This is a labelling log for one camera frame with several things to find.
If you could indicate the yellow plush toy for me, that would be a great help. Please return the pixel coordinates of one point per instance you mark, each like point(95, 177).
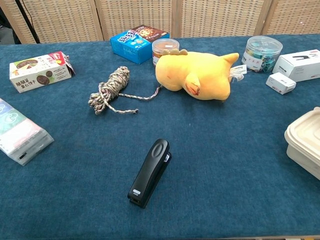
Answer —
point(200, 67)

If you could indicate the black stapler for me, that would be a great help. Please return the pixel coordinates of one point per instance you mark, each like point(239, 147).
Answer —
point(150, 170)

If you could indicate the blue table cloth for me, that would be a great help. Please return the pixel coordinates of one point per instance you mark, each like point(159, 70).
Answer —
point(212, 150)

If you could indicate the clear jar with brown lid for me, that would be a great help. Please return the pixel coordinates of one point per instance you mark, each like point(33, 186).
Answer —
point(165, 46)

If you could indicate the blue cookie box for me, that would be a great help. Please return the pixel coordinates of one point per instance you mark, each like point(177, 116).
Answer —
point(127, 47)

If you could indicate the wicker folding screen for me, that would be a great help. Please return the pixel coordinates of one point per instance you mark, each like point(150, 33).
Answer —
point(140, 15)

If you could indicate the clear jar of binder clips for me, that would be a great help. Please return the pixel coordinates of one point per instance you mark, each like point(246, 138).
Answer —
point(262, 50)

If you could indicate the small white staples box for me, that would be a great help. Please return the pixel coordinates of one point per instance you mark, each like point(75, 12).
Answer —
point(280, 82)

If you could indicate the white chocolate biscuit box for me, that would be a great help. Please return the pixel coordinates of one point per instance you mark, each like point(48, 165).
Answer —
point(37, 72)

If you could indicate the multicolour tissue pack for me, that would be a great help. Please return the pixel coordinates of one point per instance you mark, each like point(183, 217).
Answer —
point(20, 135)

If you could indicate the beige lidded food container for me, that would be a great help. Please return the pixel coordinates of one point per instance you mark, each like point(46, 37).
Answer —
point(306, 140)

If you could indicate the large white stapler box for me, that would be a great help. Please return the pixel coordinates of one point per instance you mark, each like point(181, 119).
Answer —
point(297, 66)

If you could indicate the black tripod stand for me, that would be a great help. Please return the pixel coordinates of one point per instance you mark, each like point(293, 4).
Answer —
point(27, 20)

